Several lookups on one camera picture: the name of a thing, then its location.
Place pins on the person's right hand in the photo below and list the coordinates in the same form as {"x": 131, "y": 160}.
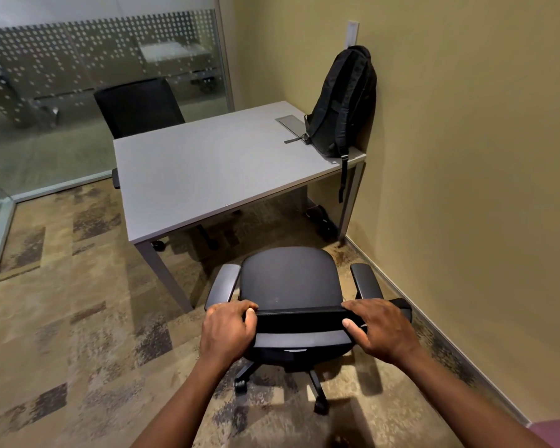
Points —
{"x": 387, "y": 333}

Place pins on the person's left hand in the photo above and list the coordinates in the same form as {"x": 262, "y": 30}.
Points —
{"x": 226, "y": 331}

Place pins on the black office chair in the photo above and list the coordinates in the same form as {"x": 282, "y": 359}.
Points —
{"x": 289, "y": 279}
{"x": 140, "y": 107}

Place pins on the black backpack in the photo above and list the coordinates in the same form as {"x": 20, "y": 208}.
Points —
{"x": 345, "y": 102}

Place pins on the person's left forearm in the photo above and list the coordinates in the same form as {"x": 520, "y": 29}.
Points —
{"x": 186, "y": 410}

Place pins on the person's right forearm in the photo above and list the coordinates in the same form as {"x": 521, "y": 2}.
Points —
{"x": 462, "y": 405}

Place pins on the black power strip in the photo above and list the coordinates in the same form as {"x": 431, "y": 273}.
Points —
{"x": 322, "y": 222}

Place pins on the grey table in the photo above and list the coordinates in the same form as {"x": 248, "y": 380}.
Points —
{"x": 205, "y": 172}

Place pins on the white desk behind glass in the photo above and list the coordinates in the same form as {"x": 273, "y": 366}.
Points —
{"x": 168, "y": 51}

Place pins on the white wall switch plate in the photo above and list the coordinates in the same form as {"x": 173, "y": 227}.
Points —
{"x": 352, "y": 33}

